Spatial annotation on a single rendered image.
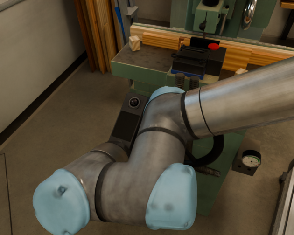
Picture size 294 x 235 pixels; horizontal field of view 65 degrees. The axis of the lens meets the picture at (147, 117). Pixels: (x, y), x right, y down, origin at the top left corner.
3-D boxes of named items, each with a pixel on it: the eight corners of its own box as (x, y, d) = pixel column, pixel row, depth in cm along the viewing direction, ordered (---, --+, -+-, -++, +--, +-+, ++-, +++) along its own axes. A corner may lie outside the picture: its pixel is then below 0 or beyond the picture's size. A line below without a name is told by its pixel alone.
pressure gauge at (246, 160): (237, 167, 84) (244, 153, 78) (238, 159, 86) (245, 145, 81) (255, 172, 82) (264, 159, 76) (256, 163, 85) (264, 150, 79)
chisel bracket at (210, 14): (192, 35, 76) (195, 8, 70) (200, 19, 85) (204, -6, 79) (214, 38, 74) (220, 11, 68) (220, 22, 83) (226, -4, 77)
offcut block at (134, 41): (140, 49, 86) (140, 39, 83) (132, 51, 85) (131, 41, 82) (136, 45, 89) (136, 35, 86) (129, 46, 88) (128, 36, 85)
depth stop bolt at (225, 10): (216, 34, 83) (222, 6, 76) (217, 32, 84) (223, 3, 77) (222, 35, 82) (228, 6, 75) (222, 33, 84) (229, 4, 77)
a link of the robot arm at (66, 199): (91, 248, 26) (31, 238, 29) (129, 196, 36) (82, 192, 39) (80, 183, 24) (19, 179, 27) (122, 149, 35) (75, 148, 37)
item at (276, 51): (130, 39, 92) (129, 26, 89) (132, 37, 93) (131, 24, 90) (295, 69, 77) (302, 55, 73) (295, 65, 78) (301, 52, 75)
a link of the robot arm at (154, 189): (194, 128, 29) (117, 130, 33) (185, 215, 22) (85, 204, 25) (200, 165, 34) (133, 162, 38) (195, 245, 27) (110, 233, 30)
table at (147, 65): (98, 90, 79) (95, 75, 74) (133, 48, 99) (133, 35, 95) (293, 139, 63) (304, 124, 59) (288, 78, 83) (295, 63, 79)
